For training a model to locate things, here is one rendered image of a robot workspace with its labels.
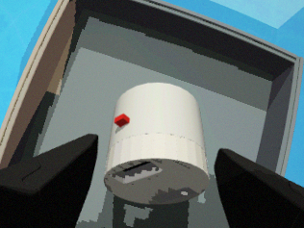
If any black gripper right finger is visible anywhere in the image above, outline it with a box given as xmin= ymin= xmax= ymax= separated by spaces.
xmin=215 ymin=148 xmax=304 ymax=228

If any white cylinder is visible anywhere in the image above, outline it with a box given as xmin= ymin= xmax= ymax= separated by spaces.
xmin=104 ymin=83 xmax=210 ymax=206

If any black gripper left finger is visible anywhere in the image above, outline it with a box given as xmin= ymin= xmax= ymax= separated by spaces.
xmin=0 ymin=134 xmax=98 ymax=228

